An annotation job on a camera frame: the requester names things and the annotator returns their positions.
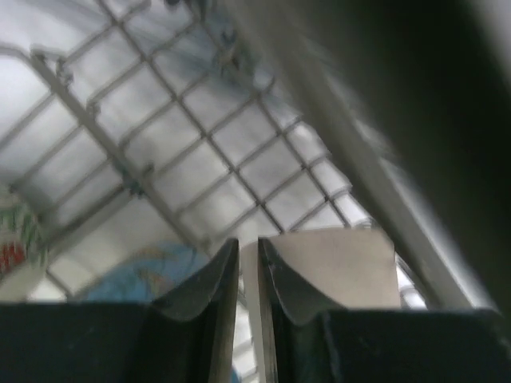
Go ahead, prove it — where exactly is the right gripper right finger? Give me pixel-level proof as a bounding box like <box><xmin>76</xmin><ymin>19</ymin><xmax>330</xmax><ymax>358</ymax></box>
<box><xmin>258</xmin><ymin>239</ymin><xmax>510</xmax><ymax>382</ymax></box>

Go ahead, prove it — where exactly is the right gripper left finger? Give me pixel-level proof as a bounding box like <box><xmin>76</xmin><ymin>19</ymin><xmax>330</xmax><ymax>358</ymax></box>
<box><xmin>1</xmin><ymin>239</ymin><xmax>240</xmax><ymax>382</ymax></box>

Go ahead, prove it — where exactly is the grey wire dish rack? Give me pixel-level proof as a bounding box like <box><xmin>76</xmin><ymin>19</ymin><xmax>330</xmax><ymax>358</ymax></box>
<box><xmin>0</xmin><ymin>0</ymin><xmax>492</xmax><ymax>383</ymax></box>

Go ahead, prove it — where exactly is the blue butterfly mug orange inside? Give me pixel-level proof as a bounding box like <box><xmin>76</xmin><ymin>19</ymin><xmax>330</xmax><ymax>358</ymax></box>
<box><xmin>77</xmin><ymin>241</ymin><xmax>210</xmax><ymax>302</ymax></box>

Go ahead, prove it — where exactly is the beige tumbler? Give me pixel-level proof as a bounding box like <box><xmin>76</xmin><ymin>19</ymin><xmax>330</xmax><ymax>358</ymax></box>
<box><xmin>240</xmin><ymin>228</ymin><xmax>402</xmax><ymax>383</ymax></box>

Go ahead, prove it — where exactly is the floral cream mug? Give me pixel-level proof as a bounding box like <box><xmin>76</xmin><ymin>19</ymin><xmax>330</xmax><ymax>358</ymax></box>
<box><xmin>1</xmin><ymin>184</ymin><xmax>48</xmax><ymax>279</ymax></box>

